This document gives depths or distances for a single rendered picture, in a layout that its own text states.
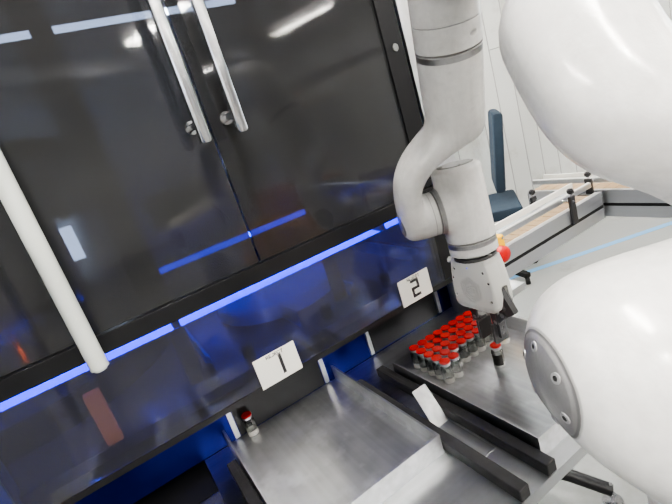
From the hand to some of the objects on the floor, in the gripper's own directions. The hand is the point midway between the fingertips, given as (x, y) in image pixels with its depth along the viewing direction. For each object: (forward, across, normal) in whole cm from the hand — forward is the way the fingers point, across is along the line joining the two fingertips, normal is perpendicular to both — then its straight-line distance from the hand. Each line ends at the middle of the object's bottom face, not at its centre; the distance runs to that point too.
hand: (492, 328), depth 84 cm
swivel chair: (+96, +170, -177) cm, 263 cm away
